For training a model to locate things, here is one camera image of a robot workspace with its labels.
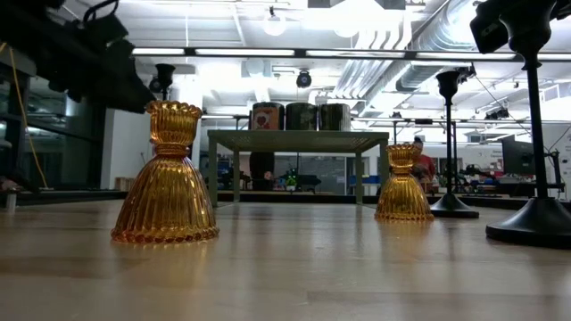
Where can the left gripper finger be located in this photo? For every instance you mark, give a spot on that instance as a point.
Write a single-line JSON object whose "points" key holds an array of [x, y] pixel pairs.
{"points": [[129, 78], [129, 101]]}

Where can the tall black candlestick holder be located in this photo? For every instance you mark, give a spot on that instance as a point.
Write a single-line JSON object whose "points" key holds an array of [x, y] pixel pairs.
{"points": [[165, 73]]}

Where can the amber glass candle holder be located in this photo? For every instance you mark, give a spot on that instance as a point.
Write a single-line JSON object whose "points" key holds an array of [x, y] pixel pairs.
{"points": [[403, 196], [167, 200]]}

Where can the medium black candlestick holder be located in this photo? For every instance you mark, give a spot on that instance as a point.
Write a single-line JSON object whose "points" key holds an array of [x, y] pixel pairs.
{"points": [[450, 209]]}

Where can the short black candlestick holder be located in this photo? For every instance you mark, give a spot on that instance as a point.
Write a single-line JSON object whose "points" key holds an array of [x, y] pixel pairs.
{"points": [[535, 223]]}

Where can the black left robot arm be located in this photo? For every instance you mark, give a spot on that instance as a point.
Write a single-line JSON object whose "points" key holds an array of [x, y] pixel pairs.
{"points": [[31, 35]]}

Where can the round black ceiling speaker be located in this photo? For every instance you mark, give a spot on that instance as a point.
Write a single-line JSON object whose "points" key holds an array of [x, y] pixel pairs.
{"points": [[304, 79], [154, 84]]}

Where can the wooden crate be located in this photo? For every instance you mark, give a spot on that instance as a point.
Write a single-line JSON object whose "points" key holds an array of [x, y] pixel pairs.
{"points": [[125, 184]]}

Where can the long ceiling light strip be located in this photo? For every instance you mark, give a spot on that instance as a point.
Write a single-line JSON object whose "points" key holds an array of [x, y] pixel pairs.
{"points": [[245, 52]]}

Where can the black computer monitor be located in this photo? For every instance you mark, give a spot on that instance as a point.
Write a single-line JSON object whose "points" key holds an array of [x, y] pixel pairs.
{"points": [[513, 156]]}

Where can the person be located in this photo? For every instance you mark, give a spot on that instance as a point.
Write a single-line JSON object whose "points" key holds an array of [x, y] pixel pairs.
{"points": [[427, 167]]}

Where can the round white pendant lamp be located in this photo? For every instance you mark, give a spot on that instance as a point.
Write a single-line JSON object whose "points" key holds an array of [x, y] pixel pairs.
{"points": [[274, 24]]}

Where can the green perforated metal shelf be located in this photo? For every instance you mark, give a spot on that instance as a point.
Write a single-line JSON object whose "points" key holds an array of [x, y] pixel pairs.
{"points": [[294, 140]]}

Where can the black aluminium table frame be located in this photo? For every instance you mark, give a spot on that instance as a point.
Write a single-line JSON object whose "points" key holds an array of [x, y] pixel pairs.
{"points": [[67, 196]]}

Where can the silver ceiling air duct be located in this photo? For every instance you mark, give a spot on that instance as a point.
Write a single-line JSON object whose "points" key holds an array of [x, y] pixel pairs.
{"points": [[379, 71]]}

